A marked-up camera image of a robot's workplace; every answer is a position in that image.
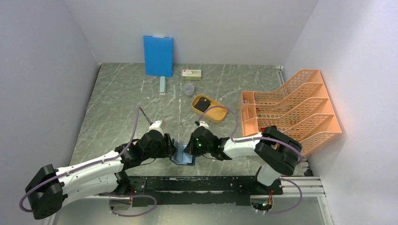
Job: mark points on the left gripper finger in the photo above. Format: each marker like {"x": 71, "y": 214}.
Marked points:
{"x": 171, "y": 151}
{"x": 169, "y": 141}

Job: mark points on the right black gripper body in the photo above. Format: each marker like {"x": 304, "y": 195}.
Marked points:
{"x": 200, "y": 149}

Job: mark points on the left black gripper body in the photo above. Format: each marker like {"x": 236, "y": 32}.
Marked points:
{"x": 160, "y": 151}

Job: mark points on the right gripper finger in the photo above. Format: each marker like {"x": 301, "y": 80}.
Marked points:
{"x": 189, "y": 149}
{"x": 192, "y": 139}

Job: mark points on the dark blue card holder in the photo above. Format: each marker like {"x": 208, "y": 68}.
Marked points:
{"x": 180, "y": 157}

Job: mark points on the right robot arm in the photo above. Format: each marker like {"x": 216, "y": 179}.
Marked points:
{"x": 280, "y": 152}

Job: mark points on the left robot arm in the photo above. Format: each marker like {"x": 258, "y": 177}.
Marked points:
{"x": 51, "y": 188}

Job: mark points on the black card in tray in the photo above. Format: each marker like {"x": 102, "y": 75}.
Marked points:
{"x": 203, "y": 104}

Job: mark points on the yellow oval tray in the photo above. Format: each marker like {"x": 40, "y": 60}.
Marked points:
{"x": 214, "y": 113}

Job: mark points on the light blue eraser stick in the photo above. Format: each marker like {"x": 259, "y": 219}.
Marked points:
{"x": 162, "y": 88}

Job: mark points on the small clear plastic cup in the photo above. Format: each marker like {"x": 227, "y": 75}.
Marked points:
{"x": 189, "y": 89}

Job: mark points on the small red white box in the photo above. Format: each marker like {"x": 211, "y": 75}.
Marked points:
{"x": 191, "y": 74}

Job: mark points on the blue board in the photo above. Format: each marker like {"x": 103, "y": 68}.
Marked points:
{"x": 158, "y": 55}

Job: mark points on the orange file organizer rack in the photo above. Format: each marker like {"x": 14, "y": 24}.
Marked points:
{"x": 301, "y": 108}

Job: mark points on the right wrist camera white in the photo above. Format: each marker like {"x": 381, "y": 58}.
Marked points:
{"x": 201, "y": 124}

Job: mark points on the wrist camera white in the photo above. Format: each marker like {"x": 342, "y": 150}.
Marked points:
{"x": 158, "y": 126}
{"x": 201, "y": 124}

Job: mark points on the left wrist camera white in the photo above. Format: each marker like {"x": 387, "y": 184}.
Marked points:
{"x": 158, "y": 126}

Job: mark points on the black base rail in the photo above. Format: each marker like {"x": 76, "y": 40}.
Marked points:
{"x": 192, "y": 190}

